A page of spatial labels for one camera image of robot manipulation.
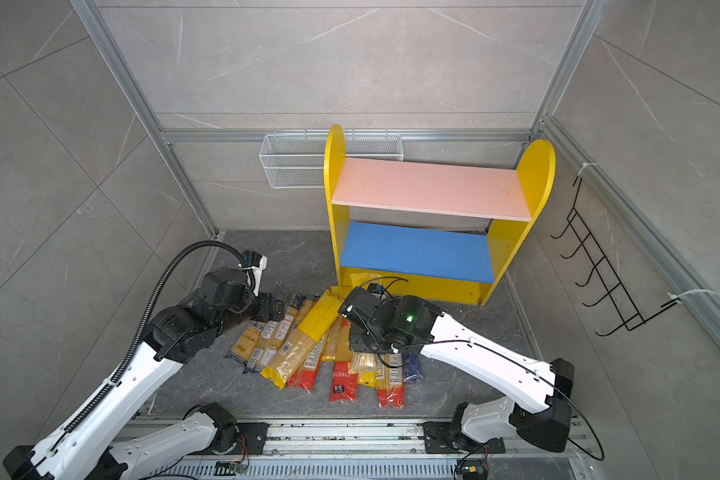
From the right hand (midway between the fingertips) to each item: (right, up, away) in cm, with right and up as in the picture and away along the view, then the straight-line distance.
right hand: (356, 339), depth 68 cm
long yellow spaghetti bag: (-11, +1, +19) cm, 22 cm away
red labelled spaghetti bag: (+9, -14, +10) cm, 19 cm away
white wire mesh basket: (-21, +52, +32) cm, 65 cm away
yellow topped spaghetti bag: (+2, -4, -7) cm, 8 cm away
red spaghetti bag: (-4, -14, +10) cm, 18 cm away
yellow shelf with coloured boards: (+29, +27, +32) cm, 51 cm away
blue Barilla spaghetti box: (+15, -12, +13) cm, 23 cm away
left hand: (-20, +12, +1) cm, 23 cm away
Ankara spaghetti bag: (-17, +3, +24) cm, 30 cm away
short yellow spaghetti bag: (-9, -7, +19) cm, 22 cm away
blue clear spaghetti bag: (-28, -4, +20) cm, 34 cm away
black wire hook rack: (+58, +16, 0) cm, 60 cm away
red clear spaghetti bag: (-14, -14, +12) cm, 23 cm away
